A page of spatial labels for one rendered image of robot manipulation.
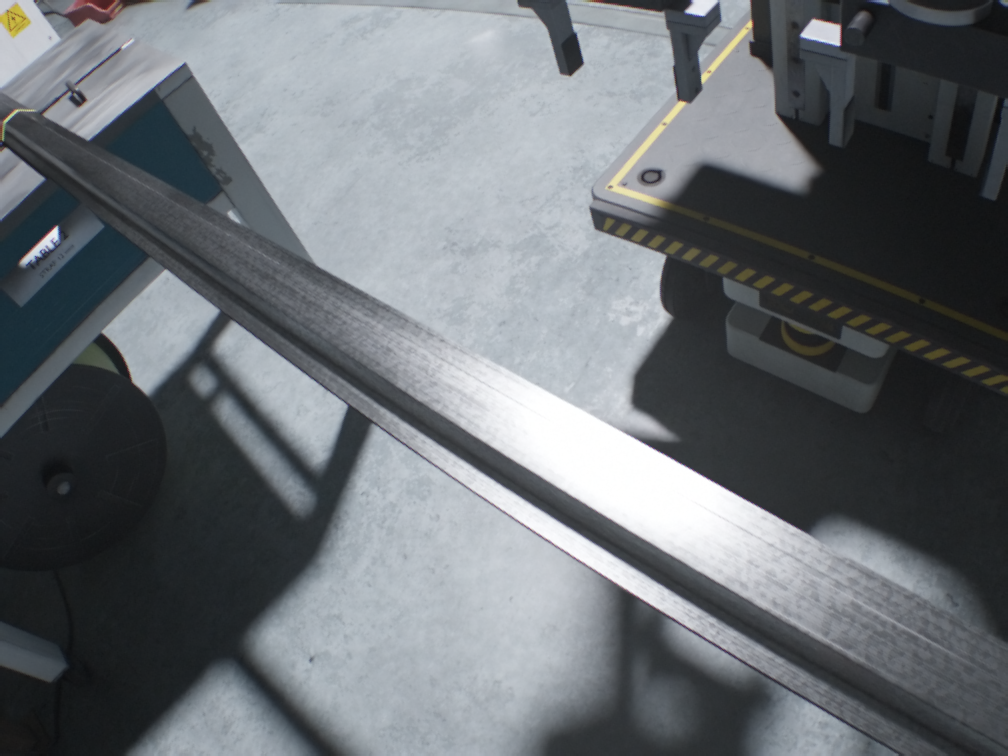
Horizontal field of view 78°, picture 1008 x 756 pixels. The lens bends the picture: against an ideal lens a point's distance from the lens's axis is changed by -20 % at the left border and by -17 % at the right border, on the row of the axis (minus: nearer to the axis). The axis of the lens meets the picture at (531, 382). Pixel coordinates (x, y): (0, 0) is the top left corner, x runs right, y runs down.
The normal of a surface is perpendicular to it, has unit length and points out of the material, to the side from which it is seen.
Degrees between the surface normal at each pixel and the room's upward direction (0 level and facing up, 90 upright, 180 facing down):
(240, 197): 90
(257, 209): 90
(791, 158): 0
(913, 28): 90
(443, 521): 0
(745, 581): 0
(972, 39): 90
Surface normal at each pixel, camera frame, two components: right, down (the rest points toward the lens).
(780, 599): -0.24, -0.54
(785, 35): -0.58, 0.75
